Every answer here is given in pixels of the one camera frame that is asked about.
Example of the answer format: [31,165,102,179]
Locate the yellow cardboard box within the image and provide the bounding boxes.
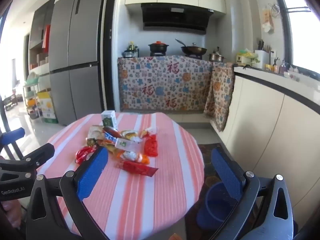
[37,88,59,125]

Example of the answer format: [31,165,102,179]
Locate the person's left hand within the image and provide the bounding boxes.
[0,201,22,229]

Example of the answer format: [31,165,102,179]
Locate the open shelf cabinet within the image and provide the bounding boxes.
[27,0,57,79]

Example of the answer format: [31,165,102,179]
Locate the hexagon patterned rug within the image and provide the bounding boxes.
[185,143,240,240]

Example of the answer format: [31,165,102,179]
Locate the yellow green food packages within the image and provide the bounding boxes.
[236,48,260,67]

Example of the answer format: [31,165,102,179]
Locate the window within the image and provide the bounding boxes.
[276,0,320,82]

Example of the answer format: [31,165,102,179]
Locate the dark wok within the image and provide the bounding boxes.
[175,38,208,56]

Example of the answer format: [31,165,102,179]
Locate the small condiment jars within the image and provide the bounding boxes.
[265,57,300,81]

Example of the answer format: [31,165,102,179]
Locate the hanging wall ornament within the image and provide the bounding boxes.
[261,9,275,33]

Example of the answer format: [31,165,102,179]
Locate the white plastic wipes box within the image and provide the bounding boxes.
[115,138,141,148]

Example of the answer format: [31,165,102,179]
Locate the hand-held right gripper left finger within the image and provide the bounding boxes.
[25,145,109,240]

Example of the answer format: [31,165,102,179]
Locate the small printed cloth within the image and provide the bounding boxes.
[203,61,235,132]

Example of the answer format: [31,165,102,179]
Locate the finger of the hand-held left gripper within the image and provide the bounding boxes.
[0,143,55,180]
[0,127,25,155]

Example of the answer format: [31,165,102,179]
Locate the pile of snack wrappers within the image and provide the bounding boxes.
[86,125,159,178]

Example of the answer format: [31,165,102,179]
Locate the pink white striped tablecloth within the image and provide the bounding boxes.
[36,112,205,240]

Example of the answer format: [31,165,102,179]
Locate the white utensil holder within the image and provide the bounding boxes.
[254,39,272,69]

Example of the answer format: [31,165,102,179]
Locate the gas stove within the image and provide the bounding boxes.
[149,51,203,60]

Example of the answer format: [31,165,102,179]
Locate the white storage rack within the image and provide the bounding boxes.
[23,72,53,120]

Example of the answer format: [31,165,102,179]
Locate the black range hood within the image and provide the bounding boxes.
[141,3,210,34]

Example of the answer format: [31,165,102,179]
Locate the steel pot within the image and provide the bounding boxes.
[209,47,227,62]

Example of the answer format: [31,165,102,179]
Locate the large printed cloth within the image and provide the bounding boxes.
[117,55,213,113]

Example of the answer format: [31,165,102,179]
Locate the green white carton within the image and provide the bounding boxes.
[101,110,118,128]

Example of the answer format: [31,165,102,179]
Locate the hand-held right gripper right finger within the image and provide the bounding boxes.
[211,147,294,240]

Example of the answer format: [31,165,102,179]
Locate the black clay pot orange lid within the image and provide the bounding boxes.
[148,41,169,53]

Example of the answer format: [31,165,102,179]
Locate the grey refrigerator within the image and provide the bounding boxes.
[49,0,110,127]

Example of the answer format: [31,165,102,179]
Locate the red plastic bag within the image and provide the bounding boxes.
[75,146,97,165]

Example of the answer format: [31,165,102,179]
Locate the blue plastic waste basket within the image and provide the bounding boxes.
[196,181,240,232]

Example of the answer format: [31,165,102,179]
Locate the red paper bag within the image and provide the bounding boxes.
[42,24,51,53]

